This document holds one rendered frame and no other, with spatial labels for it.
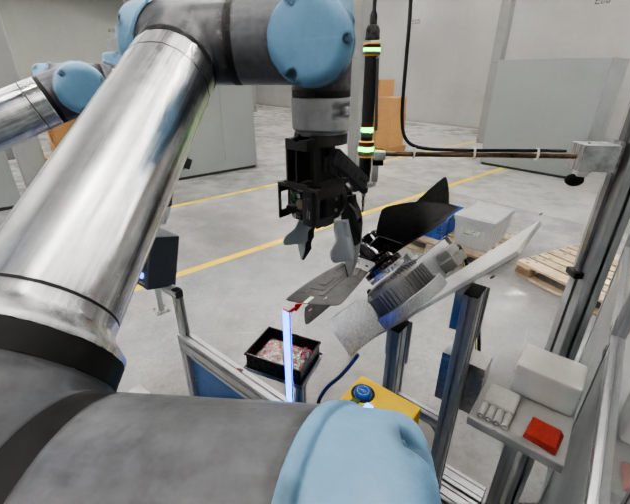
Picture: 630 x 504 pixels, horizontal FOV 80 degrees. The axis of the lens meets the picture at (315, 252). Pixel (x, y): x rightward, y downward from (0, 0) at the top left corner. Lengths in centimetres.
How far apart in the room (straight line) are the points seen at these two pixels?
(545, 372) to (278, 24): 117
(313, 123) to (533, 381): 105
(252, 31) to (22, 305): 28
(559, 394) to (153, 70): 125
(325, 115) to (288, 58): 14
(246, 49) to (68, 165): 20
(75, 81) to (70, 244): 51
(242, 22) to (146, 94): 13
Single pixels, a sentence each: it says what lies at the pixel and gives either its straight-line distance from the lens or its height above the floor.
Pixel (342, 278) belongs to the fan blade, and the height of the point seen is 118.
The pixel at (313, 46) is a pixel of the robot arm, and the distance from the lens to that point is 36.
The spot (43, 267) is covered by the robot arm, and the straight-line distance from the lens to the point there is 22.
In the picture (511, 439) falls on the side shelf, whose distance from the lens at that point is 124.
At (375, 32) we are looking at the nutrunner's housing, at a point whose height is 184.
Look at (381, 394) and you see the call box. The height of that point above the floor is 107.
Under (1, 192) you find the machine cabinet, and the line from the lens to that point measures 673.
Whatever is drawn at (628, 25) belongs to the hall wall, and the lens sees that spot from 1326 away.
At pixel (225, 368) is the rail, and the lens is 134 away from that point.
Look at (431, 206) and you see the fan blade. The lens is 105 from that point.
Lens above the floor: 175
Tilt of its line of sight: 26 degrees down
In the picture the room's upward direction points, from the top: straight up
